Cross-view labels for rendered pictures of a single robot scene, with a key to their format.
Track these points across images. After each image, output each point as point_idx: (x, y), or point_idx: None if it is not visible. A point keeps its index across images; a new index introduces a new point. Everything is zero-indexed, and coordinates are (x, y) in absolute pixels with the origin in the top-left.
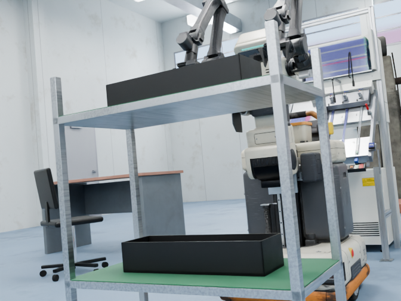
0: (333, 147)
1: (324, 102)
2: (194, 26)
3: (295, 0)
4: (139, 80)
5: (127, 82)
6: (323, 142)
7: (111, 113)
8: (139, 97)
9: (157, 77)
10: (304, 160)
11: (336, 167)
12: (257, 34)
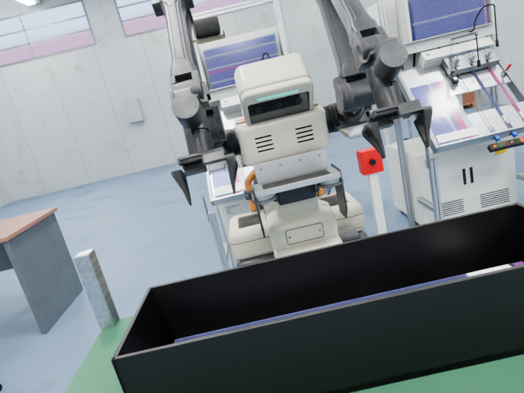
0: (362, 212)
1: None
2: (180, 65)
3: (334, 6)
4: (256, 338)
5: (209, 347)
6: None
7: None
8: (262, 383)
9: (330, 323)
10: None
11: (366, 235)
12: (278, 70)
